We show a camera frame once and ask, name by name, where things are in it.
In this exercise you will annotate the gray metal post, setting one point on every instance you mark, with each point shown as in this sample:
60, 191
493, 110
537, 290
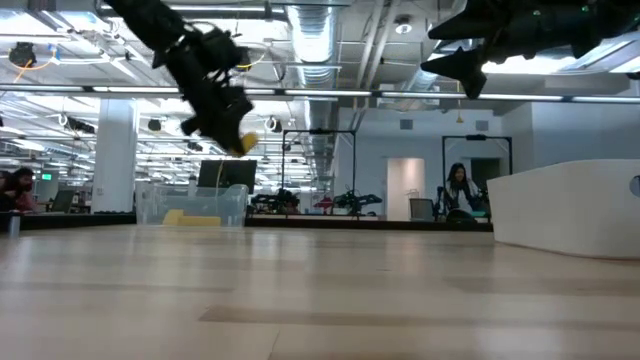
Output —
14, 225

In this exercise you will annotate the yellow hanging cone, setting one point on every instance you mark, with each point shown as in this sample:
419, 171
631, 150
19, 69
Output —
459, 118

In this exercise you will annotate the yellow cube block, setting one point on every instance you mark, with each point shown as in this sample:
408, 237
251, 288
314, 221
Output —
173, 218

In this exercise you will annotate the silver ventilation duct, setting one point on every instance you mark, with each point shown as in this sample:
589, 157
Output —
315, 55

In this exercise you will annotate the gray office chair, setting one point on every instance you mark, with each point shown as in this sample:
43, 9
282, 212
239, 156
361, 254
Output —
422, 209

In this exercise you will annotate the seated person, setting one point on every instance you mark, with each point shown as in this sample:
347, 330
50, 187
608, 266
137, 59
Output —
460, 192

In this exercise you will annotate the white square pillar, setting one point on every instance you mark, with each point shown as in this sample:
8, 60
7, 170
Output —
115, 155

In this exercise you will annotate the white plastic bin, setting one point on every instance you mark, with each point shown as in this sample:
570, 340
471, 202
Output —
560, 210

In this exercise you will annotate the horizontal overhead rail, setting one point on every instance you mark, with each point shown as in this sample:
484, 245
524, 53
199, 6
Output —
350, 93

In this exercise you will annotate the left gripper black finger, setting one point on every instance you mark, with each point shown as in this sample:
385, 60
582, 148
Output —
227, 131

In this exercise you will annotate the background black robot arm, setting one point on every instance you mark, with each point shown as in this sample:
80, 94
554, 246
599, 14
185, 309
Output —
277, 200
357, 201

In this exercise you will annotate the black ceiling device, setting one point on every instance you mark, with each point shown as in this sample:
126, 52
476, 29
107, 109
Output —
22, 54

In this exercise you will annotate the black computer monitor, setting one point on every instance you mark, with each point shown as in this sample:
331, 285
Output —
227, 175

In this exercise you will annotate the person at desk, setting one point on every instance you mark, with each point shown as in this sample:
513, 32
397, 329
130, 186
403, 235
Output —
24, 190

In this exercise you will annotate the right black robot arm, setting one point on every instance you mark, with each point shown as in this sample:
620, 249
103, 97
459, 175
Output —
622, 17

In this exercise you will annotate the yellow long block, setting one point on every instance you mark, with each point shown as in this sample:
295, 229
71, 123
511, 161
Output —
200, 221

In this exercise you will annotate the black aluminium table frame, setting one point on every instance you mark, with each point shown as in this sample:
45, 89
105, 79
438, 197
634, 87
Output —
350, 225

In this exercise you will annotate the yellow cylinder block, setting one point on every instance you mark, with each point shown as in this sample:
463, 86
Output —
247, 143

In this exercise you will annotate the clear plastic container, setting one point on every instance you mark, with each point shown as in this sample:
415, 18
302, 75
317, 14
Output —
150, 205

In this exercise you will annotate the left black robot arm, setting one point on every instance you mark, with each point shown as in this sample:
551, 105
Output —
145, 20

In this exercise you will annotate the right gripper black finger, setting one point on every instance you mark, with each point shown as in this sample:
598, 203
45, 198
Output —
475, 22
467, 67

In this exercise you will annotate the gray laptop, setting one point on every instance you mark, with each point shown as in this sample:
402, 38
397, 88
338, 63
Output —
62, 200

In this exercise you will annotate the black background station frame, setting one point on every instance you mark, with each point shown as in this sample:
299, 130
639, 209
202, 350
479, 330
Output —
318, 131
476, 136

